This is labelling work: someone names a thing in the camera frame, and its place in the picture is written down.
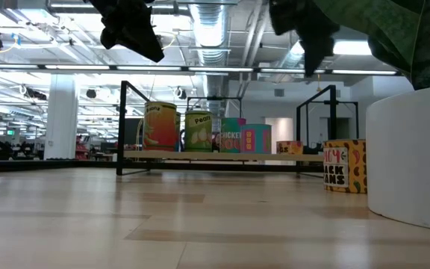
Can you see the short yellow can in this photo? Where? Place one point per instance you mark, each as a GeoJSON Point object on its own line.
{"type": "Point", "coordinates": [289, 148]}

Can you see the wooden shelf black metal frame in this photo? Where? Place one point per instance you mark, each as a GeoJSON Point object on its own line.
{"type": "Point", "coordinates": [155, 154]}

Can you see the bright ceiling light panel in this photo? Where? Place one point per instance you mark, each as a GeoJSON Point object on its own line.
{"type": "Point", "coordinates": [351, 48]}

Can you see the grey wall vent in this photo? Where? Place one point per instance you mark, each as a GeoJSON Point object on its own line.
{"type": "Point", "coordinates": [279, 92]}

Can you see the green pears can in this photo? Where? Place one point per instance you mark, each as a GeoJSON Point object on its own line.
{"type": "Point", "coordinates": [198, 134]}

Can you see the long ceiling light strip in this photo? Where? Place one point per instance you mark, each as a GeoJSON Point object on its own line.
{"type": "Point", "coordinates": [218, 69]}

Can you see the teal pink can yellow squares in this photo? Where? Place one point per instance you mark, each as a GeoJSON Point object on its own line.
{"type": "Point", "coordinates": [256, 140]}

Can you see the black aluminium table frame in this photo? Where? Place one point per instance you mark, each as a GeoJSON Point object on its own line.
{"type": "Point", "coordinates": [69, 164]}

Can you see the orange beans can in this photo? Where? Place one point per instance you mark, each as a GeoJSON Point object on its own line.
{"type": "Point", "coordinates": [159, 127]}

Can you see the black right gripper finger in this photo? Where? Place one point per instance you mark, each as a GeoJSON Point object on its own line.
{"type": "Point", "coordinates": [323, 46]}
{"type": "Point", "coordinates": [308, 56]}

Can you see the yellow spicy black beans can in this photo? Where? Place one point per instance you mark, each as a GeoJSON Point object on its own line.
{"type": "Point", "coordinates": [343, 168]}

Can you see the teal striped artificial plant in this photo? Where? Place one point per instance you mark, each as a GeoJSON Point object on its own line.
{"type": "Point", "coordinates": [405, 30]}

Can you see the pink teal chicken soup can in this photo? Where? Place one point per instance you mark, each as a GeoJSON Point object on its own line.
{"type": "Point", "coordinates": [230, 140]}

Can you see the white round plant pot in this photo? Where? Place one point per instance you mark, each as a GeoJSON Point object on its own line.
{"type": "Point", "coordinates": [409, 157]}

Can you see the white building pillar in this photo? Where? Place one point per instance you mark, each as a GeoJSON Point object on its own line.
{"type": "Point", "coordinates": [61, 116]}

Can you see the black background monitor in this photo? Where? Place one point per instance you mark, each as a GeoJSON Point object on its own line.
{"type": "Point", "coordinates": [133, 132]}

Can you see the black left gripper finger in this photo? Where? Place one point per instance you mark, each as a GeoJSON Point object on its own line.
{"type": "Point", "coordinates": [140, 46]}
{"type": "Point", "coordinates": [149, 37]}

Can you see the silver ribbed ceiling duct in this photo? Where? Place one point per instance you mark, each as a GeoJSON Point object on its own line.
{"type": "Point", "coordinates": [211, 33]}

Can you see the silver slanted ceiling duct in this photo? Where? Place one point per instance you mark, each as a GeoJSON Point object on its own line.
{"type": "Point", "coordinates": [289, 56]}

